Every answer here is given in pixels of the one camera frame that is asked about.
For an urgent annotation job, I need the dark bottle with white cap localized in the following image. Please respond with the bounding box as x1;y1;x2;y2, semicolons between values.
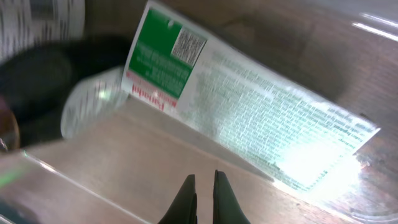
1;35;131;152

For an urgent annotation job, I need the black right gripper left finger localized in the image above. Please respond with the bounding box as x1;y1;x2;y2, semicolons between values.
159;174;197;224

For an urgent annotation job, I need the clear plastic container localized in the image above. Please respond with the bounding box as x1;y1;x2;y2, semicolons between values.
1;1;397;223

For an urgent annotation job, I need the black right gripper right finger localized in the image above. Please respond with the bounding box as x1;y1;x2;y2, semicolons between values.
213;170;250;224

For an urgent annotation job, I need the white medicine box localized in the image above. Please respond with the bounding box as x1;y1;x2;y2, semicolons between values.
121;1;379;192

